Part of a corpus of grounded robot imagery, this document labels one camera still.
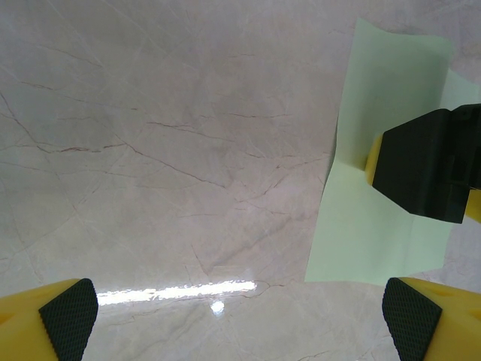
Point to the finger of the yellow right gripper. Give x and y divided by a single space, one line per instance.
474 205
374 161

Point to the light green paper sheet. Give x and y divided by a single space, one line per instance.
357 225

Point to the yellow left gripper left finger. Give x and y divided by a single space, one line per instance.
22 327

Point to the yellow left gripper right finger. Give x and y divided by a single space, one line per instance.
451 331

